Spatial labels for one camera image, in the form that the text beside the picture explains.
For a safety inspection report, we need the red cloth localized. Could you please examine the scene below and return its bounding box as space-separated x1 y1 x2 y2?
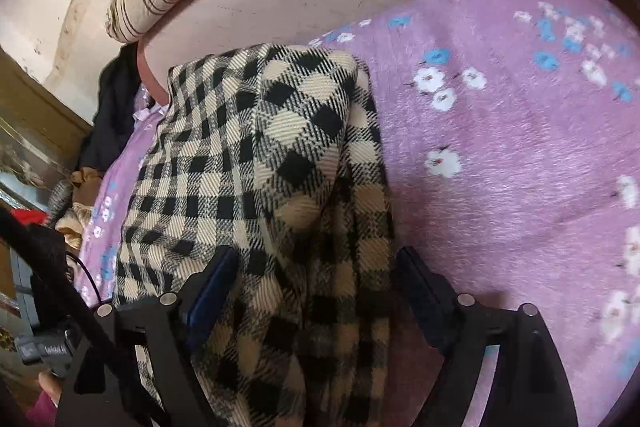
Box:
11 208 47 227

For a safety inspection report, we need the purple floral bed sheet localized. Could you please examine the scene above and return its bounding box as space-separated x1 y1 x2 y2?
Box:
76 0 639 426

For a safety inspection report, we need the dark navy garment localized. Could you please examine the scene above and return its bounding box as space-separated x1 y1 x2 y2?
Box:
76 43 141 172

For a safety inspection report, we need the tan brown clothes pile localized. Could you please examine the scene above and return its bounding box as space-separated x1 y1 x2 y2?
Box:
44 167 103 253

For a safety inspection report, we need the wooden glass cabinet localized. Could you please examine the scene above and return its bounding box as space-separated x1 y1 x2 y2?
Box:
1 52 91 227

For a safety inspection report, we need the black cream plaid coat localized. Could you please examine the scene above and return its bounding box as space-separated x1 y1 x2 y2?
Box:
114 43 394 426

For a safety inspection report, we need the person's left hand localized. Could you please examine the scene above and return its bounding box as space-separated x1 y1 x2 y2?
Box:
38 371 64 407

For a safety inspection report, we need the black cable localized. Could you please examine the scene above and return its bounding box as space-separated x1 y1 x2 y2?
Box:
0 206 166 427

